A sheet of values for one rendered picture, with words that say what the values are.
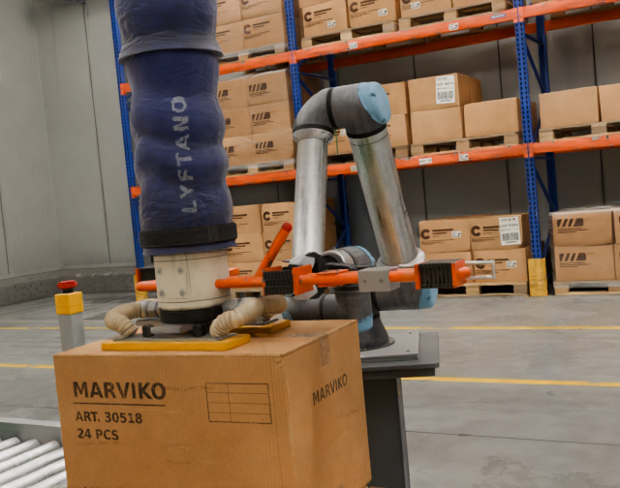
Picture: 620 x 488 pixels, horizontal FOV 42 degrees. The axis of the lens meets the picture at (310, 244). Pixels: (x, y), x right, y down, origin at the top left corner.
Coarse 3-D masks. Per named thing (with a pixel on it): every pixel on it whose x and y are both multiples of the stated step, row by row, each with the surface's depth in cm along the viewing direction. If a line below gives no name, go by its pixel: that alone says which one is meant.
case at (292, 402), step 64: (320, 320) 198; (64, 384) 185; (128, 384) 177; (192, 384) 170; (256, 384) 163; (320, 384) 174; (64, 448) 186; (128, 448) 178; (192, 448) 171; (256, 448) 165; (320, 448) 172
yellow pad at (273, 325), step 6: (210, 324) 195; (246, 324) 190; (252, 324) 189; (258, 324) 189; (264, 324) 188; (270, 324) 188; (276, 324) 188; (282, 324) 190; (288, 324) 193; (234, 330) 190; (240, 330) 189; (246, 330) 188; (252, 330) 188; (258, 330) 187; (264, 330) 186; (270, 330) 186; (276, 330) 188
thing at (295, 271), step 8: (264, 272) 174; (272, 272) 173; (280, 272) 172; (288, 272) 171; (296, 272) 172; (304, 272) 176; (264, 280) 175; (272, 280) 174; (280, 280) 173; (288, 280) 173; (296, 280) 172; (264, 288) 174; (272, 288) 173; (280, 288) 173; (288, 288) 172; (296, 288) 172; (304, 288) 175; (312, 288) 178
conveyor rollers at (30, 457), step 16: (0, 448) 260; (16, 448) 255; (32, 448) 260; (48, 448) 254; (0, 464) 239; (16, 464) 243; (32, 464) 238; (48, 464) 242; (64, 464) 236; (0, 480) 227; (16, 480) 222; (32, 480) 225; (48, 480) 220; (64, 480) 224
